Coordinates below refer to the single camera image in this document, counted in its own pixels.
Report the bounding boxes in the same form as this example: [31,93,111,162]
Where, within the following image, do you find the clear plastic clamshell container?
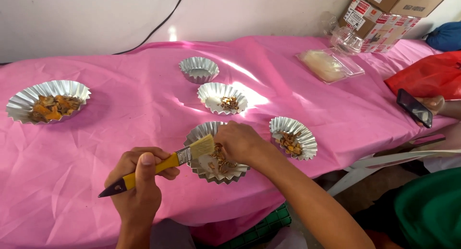
[296,47,365,85]

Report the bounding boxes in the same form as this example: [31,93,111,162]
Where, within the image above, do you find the yellow-handled paint brush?
[98,134,216,198]

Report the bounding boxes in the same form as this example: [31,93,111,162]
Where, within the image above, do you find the person's right hand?
[214,120,269,167]

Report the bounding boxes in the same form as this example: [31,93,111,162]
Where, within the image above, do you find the dried orange slices heap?
[29,95,82,123]

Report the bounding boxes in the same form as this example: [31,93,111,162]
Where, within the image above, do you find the green plastic crate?
[216,202,292,249]

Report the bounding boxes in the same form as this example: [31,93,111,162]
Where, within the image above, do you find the clear plastic cups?
[321,12,364,56]

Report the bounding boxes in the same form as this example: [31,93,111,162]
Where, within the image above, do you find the foil tray with dried pieces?
[184,121,250,185]

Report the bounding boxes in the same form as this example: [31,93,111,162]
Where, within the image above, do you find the white plastic chair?
[326,134,461,197]

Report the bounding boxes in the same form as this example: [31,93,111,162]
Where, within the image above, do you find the taped cardboard box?
[338,0,421,54]

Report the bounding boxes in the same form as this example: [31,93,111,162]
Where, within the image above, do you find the orange dried pieces heap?
[279,131,304,157]

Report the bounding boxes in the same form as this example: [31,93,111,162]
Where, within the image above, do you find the empty foil cup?
[179,56,220,85]

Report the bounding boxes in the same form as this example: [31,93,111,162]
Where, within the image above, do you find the plain cardboard box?
[354,0,453,18]

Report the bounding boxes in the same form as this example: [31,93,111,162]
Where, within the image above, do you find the red plastic bag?
[384,50,461,101]

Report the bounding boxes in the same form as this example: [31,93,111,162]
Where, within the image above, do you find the dried pieces in held tray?
[208,143,238,175]

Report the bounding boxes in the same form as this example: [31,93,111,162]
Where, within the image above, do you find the pink tablecloth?
[0,35,458,249]

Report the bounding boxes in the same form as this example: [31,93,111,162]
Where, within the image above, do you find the large foil tray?
[5,80,91,125]

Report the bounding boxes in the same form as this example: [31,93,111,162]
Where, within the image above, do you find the foil tray with few pieces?
[197,82,249,116]

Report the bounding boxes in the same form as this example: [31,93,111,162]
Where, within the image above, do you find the person's green shirt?
[393,167,461,249]

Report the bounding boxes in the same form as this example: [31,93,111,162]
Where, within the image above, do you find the person's left hand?
[104,147,181,228]

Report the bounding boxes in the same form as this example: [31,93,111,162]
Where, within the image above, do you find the small dried pieces heap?
[220,96,240,112]

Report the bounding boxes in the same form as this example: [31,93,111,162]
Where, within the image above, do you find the black cable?
[0,0,188,66]

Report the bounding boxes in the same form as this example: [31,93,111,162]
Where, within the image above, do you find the black smartphone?
[396,89,433,129]

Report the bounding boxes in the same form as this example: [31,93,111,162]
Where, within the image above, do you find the blue bag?
[422,21,461,52]

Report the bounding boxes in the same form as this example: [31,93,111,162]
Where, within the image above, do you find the foil tray with orange pieces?
[269,116,318,161]

